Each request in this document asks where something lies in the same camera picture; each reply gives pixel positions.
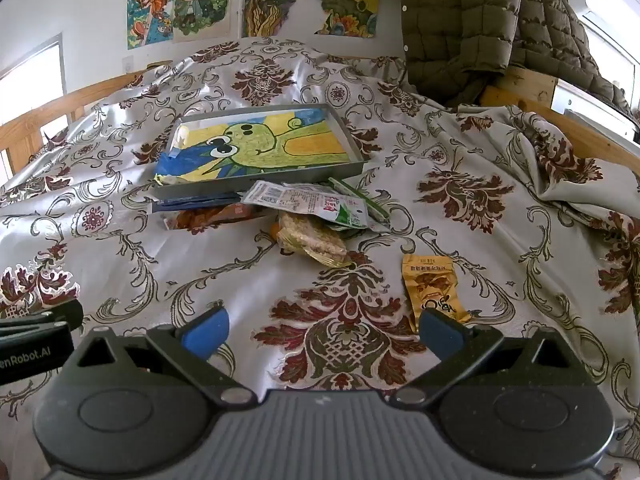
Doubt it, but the floral patterned bedspread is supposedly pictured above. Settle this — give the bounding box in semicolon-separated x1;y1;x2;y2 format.
0;37;640;480

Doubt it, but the tall red-haired girl poster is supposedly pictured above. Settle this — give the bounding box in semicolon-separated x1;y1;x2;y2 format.
126;0;177;51

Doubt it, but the white and green snack packet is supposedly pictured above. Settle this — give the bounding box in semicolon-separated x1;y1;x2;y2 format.
241;181;370;230

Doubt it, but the blue snack packet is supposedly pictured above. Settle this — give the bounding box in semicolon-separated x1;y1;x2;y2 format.
151;192;241;213

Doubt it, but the grey tray with cartoon drawing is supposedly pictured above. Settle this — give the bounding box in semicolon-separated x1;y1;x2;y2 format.
152;103;364;202

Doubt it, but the bright window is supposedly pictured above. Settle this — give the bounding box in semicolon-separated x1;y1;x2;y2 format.
0;34;67;171

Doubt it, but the white air conditioner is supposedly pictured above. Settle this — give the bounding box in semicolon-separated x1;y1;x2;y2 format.
566;0;640;48

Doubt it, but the green stick snack packet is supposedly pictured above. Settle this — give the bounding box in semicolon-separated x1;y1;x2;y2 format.
327;176;393;226

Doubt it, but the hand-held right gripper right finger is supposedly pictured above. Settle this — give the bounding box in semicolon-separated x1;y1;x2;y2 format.
390;306;589;409

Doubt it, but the red orange snack packet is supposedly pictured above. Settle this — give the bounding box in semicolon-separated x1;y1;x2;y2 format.
162;203;273;231

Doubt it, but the clear rice cracker packet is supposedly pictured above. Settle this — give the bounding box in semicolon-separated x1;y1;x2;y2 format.
277;212;351;267

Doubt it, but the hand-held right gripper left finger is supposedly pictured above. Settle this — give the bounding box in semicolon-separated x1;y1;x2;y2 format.
65;304;258;409

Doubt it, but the yellow snack packet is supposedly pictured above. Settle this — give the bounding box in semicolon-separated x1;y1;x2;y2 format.
401;254;473;333

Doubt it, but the blonde character wall poster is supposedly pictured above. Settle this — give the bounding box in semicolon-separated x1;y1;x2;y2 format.
171;0;234;42

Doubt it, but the olive quilted jacket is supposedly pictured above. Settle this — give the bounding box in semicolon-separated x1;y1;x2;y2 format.
400;0;636;116

